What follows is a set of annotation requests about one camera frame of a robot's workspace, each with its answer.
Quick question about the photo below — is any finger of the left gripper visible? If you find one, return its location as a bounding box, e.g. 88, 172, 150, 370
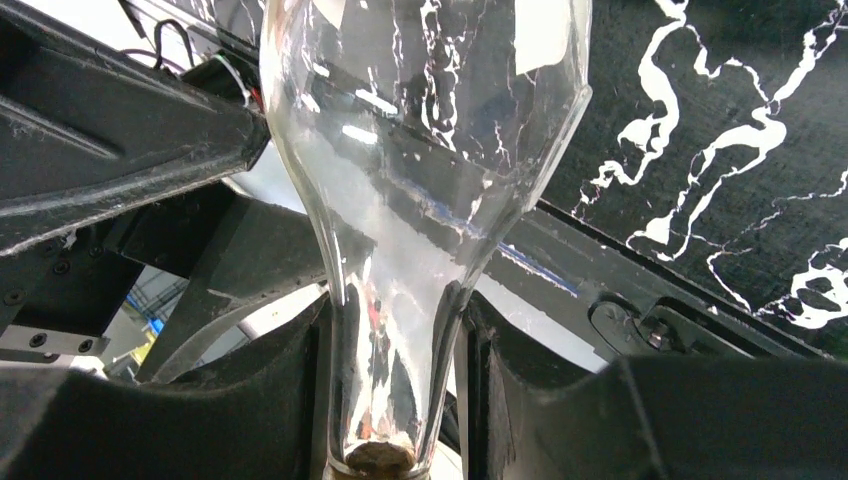
105, 195, 372, 386
1, 1, 269, 255

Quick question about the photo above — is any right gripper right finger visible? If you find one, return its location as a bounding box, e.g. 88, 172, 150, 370
457, 294, 847, 479

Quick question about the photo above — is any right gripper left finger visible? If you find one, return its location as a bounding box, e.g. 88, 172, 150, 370
1, 298, 330, 479

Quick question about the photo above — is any clear glass bottle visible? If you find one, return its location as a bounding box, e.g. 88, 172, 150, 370
259, 1, 592, 479

